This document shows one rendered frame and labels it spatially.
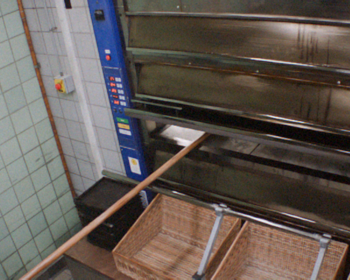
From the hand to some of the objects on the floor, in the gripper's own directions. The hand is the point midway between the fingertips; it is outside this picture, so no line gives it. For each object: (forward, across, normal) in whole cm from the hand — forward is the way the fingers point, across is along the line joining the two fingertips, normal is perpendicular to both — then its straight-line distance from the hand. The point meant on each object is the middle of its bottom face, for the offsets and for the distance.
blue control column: (+156, -200, -28) cm, 255 cm away
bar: (+154, -54, +44) cm, 169 cm away
